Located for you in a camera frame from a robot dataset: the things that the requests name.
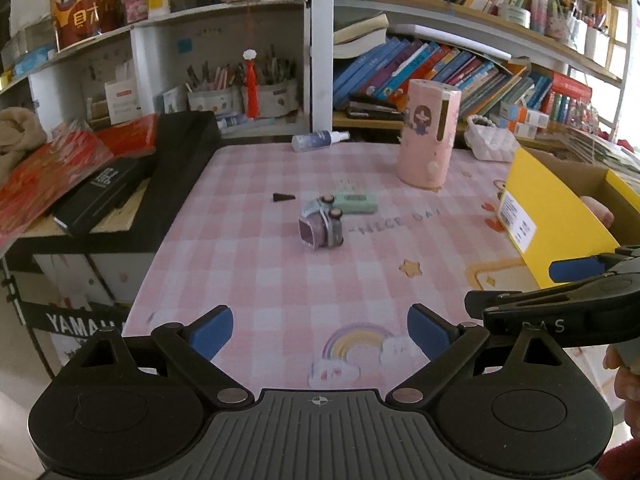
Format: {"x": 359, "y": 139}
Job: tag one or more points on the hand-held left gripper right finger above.
{"x": 425, "y": 332}

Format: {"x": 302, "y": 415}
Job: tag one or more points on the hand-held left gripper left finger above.
{"x": 212, "y": 330}

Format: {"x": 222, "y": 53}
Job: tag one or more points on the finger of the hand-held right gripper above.
{"x": 605, "y": 287}
{"x": 570, "y": 269}

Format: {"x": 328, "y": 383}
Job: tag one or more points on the pink plush toy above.
{"x": 597, "y": 210}

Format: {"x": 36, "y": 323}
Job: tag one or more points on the yellow cardboard box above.
{"x": 550, "y": 205}

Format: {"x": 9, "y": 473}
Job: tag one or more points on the purple toy truck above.
{"x": 315, "y": 232}

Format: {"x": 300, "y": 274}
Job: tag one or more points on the green eraser block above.
{"x": 357, "y": 204}

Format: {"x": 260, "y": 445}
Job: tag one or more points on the person's right forearm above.
{"x": 620, "y": 462}

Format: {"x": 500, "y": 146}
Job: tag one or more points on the person's right hand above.
{"x": 631, "y": 400}

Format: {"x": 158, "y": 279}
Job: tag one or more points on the pink printed tablecloth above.
{"x": 250, "y": 285}

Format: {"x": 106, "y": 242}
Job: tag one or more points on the stack of newspapers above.
{"x": 605, "y": 152}

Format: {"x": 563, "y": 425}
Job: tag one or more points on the orange and white small box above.
{"x": 525, "y": 131}
{"x": 525, "y": 114}

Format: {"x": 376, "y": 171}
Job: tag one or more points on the black and white cardboard box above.
{"x": 65, "y": 320}

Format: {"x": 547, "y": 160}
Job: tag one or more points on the small black triangular piece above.
{"x": 282, "y": 197}

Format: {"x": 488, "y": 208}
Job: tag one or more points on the large red printed box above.
{"x": 570, "y": 95}

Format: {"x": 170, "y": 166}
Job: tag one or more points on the black slim box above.
{"x": 97, "y": 192}

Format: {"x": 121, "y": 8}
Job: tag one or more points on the pink cylinder container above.
{"x": 427, "y": 135}

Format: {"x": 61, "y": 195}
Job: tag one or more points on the small red paper bag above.
{"x": 130, "y": 135}

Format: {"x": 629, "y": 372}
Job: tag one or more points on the large red printed paper bag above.
{"x": 45, "y": 185}

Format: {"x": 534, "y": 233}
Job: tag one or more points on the white pen holder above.
{"x": 212, "y": 101}
{"x": 280, "y": 102}

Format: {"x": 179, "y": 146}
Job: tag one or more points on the stack of dark books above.
{"x": 375, "y": 109}

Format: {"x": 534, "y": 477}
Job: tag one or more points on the row of colourful books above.
{"x": 440, "y": 70}

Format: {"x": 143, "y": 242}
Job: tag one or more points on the white red-label box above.
{"x": 120, "y": 102}

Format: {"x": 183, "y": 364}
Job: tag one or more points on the red tassel ornament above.
{"x": 251, "y": 85}

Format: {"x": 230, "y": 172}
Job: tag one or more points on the white green-label jar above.
{"x": 514, "y": 15}

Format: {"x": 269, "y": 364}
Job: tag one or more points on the pastel tall bottle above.
{"x": 540, "y": 5}

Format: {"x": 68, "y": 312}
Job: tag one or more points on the beige fuzzy cloth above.
{"x": 20, "y": 135}

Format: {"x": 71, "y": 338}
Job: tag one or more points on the white shelf unit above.
{"x": 320, "y": 60}

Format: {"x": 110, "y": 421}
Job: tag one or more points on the thick white book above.
{"x": 360, "y": 35}

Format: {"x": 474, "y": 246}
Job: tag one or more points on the fortune god paper lantern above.
{"x": 80, "y": 5}

